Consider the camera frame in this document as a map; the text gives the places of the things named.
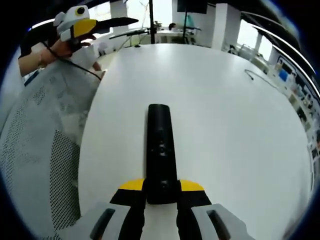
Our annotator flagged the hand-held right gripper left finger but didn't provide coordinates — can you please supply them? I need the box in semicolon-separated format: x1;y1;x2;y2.
59;178;148;240

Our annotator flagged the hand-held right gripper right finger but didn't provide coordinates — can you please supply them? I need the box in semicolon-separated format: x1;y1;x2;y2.
175;178;256;240

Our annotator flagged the black remote control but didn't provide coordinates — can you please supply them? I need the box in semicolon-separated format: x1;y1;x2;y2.
146;103;179;206

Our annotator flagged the person's left hand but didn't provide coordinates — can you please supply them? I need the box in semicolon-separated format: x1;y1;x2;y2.
47;32;97;60

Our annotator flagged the thick black tripod stand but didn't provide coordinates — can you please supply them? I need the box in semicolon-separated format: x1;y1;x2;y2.
148;0;158;46

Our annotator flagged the thin black stand pole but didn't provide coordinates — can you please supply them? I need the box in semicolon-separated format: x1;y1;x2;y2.
182;0;190;45

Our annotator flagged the white square pillar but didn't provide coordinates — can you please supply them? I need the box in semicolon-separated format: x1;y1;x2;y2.
215;3;242;50

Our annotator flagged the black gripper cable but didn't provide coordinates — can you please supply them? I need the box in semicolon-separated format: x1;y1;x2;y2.
41;41;103;81

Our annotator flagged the black wall screen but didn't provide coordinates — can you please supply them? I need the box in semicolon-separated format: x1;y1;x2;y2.
176;0;208;15

